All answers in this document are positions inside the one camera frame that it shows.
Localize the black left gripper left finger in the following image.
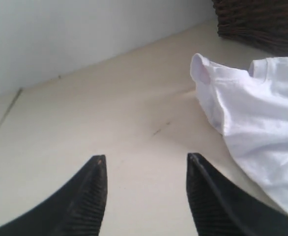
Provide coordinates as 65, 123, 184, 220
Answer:
0, 155, 107, 236

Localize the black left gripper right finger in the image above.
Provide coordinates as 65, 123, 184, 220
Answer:
187, 153, 288, 236

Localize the white t-shirt red lettering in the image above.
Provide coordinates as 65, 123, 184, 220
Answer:
190, 54, 288, 214

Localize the dark brown wicker basket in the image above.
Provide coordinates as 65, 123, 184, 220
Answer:
213, 0, 288, 57

